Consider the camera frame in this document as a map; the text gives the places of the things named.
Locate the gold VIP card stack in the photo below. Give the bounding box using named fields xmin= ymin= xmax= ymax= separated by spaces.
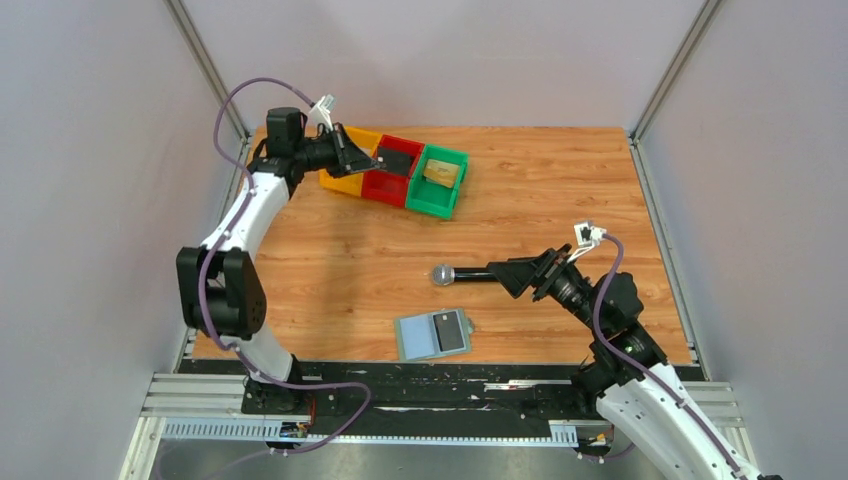
xmin=422 ymin=159 xmax=460 ymax=188

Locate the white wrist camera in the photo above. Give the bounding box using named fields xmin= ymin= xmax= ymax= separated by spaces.
xmin=307 ymin=94 xmax=336 ymax=131
xmin=569 ymin=221 xmax=607 ymax=262

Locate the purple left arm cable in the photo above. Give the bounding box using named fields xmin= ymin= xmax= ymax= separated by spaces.
xmin=197 ymin=77 xmax=374 ymax=458

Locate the teal card holder wallet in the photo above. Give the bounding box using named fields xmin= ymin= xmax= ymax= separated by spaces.
xmin=394 ymin=308 xmax=474 ymax=363

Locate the black VIP card stack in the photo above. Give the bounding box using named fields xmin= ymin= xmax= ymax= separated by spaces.
xmin=379 ymin=149 xmax=414 ymax=169

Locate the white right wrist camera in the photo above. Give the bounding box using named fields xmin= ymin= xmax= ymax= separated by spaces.
xmin=569 ymin=221 xmax=607 ymax=262

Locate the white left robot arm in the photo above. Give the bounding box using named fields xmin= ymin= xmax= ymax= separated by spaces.
xmin=176 ymin=107 xmax=386 ymax=411

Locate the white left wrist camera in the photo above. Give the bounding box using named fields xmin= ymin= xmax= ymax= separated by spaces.
xmin=307 ymin=94 xmax=336 ymax=131

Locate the red plastic bin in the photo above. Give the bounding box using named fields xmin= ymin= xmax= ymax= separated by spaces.
xmin=361 ymin=135 xmax=425 ymax=208

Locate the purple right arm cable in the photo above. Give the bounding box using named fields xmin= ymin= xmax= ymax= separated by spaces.
xmin=579 ymin=233 xmax=750 ymax=480

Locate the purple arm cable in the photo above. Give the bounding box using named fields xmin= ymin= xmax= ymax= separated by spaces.
xmin=197 ymin=77 xmax=374 ymax=458
xmin=579 ymin=233 xmax=750 ymax=480

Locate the green plastic bin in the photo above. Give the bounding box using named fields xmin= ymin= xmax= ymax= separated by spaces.
xmin=405 ymin=144 xmax=469 ymax=220

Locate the black handheld microphone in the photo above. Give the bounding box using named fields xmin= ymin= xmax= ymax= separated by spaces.
xmin=430 ymin=264 xmax=497 ymax=286

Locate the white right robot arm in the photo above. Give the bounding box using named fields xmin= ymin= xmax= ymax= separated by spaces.
xmin=486 ymin=245 xmax=765 ymax=479

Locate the yellow plastic bin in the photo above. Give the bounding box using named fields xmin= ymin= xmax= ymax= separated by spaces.
xmin=318 ymin=126 xmax=383 ymax=197

